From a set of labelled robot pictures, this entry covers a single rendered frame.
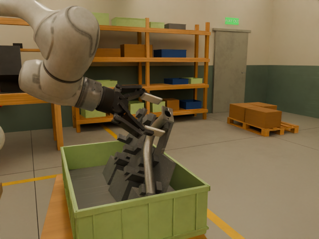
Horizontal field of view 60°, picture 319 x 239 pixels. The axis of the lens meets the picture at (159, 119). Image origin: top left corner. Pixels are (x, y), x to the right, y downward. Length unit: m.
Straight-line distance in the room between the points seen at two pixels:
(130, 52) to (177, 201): 5.03
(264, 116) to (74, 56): 4.88
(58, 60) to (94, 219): 0.42
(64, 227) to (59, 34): 0.67
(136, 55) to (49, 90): 5.09
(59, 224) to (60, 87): 0.53
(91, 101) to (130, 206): 0.31
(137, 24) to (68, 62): 5.17
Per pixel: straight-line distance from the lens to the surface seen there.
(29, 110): 6.01
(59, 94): 0.76
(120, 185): 1.05
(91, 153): 1.38
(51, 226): 1.08
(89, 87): 0.78
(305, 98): 7.86
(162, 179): 0.90
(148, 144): 0.95
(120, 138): 1.26
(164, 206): 0.87
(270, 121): 5.46
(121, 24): 5.72
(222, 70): 7.47
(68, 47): 0.64
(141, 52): 5.83
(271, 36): 8.66
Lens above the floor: 1.34
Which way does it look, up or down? 12 degrees down
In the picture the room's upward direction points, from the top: straight up
